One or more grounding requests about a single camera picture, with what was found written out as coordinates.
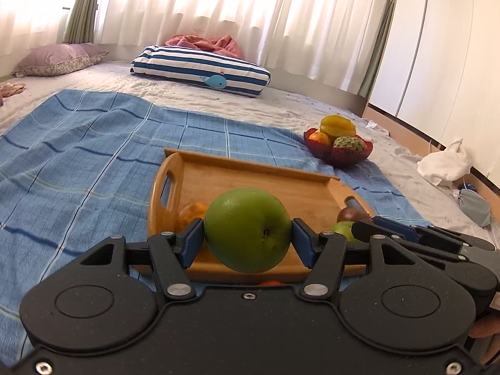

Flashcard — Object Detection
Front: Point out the purple floral pillow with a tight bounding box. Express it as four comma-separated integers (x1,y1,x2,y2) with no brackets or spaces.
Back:
12,43,110,78

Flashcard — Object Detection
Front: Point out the blue checked blanket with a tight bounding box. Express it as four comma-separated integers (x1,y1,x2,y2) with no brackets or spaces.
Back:
0,89,434,368

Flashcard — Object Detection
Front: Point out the pink cloth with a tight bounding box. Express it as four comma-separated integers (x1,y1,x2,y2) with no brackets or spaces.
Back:
0,82,27,104

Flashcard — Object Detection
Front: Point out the large green apple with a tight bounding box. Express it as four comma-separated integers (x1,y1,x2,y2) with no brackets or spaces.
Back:
204,187,292,274

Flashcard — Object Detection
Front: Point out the white sheer curtain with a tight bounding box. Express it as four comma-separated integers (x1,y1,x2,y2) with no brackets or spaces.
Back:
0,0,395,94

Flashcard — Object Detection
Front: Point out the yellow starfruit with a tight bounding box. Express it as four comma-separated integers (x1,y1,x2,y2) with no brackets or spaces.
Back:
319,115,357,137

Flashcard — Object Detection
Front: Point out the purple brown passion fruit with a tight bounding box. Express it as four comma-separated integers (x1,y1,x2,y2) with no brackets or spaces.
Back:
337,207,372,224

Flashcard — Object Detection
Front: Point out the dark orange tangerine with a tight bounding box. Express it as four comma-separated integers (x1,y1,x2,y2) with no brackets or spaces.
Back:
177,202,208,233

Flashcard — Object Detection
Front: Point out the red glass bowl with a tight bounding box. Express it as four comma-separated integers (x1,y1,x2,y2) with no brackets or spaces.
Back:
303,128,373,167

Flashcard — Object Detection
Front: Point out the green curtain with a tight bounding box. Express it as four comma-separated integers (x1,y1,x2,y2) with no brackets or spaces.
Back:
365,0,402,104
62,0,104,44

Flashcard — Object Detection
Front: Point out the grey blue cloth bag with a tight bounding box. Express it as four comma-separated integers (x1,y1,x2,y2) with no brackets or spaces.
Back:
459,188,493,227

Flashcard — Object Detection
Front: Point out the small green apple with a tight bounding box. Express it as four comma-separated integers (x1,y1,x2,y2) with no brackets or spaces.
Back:
331,221,362,243

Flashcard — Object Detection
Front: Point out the white crumpled cloth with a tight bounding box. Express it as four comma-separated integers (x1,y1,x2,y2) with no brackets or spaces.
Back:
417,138,473,187

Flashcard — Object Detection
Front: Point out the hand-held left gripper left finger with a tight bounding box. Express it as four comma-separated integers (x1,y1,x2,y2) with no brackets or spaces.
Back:
78,219,204,301

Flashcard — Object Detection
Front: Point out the blue striped whale pillow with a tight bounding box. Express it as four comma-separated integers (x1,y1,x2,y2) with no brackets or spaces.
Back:
130,45,271,98

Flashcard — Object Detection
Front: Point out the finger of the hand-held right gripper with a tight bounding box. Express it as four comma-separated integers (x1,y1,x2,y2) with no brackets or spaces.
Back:
352,221,475,272
373,217,497,253

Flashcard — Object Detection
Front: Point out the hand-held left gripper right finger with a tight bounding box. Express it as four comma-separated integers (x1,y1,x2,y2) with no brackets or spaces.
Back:
292,218,418,301

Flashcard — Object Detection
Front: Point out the green custard apple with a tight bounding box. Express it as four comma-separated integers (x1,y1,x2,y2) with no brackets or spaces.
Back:
332,135,367,152

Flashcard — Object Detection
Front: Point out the wooden tray with handles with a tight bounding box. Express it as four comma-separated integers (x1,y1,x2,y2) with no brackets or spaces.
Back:
147,147,378,282

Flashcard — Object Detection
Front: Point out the grey quilted bedsheet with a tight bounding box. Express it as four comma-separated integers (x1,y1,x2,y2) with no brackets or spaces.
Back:
0,60,500,243

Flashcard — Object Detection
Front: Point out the white wardrobe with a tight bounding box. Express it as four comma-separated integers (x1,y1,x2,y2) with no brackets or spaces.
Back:
369,0,500,188

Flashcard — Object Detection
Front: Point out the pink crumpled duvet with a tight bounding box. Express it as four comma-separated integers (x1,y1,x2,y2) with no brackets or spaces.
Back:
164,34,245,58

